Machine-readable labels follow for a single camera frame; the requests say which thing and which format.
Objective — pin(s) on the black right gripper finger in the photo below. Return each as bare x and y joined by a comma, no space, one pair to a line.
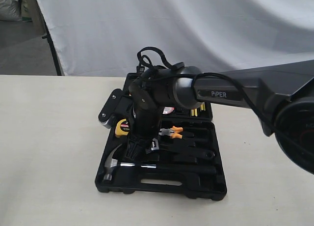
132,149
143,144

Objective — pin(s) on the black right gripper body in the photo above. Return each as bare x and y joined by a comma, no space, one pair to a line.
146,124

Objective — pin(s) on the chrome adjustable wrench black handle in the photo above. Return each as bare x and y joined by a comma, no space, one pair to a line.
181,147

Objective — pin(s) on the black PVC electrical tape roll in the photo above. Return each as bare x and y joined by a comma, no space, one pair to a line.
168,110

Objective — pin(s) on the claw hammer black grip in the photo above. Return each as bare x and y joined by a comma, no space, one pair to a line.
111,164

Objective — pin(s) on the black plastic tool case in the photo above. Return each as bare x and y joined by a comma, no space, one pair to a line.
200,130

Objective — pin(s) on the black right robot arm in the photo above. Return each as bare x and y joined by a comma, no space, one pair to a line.
281,96

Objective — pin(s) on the yellow tape measure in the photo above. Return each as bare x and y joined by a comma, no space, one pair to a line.
122,128

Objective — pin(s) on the large yellow black screwdriver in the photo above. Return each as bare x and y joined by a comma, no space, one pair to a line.
194,112

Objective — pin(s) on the small yellow black screwdriver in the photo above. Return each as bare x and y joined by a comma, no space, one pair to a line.
202,107

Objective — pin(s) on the white backdrop cloth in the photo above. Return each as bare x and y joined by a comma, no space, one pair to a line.
102,37

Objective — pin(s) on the black backdrop stand pole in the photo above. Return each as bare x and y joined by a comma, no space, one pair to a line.
48,37

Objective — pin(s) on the grey sack in background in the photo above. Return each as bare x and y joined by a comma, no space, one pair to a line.
10,10

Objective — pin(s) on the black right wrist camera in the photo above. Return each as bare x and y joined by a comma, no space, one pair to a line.
116,107

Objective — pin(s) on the orange handled pliers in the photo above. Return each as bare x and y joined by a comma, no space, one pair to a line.
173,133

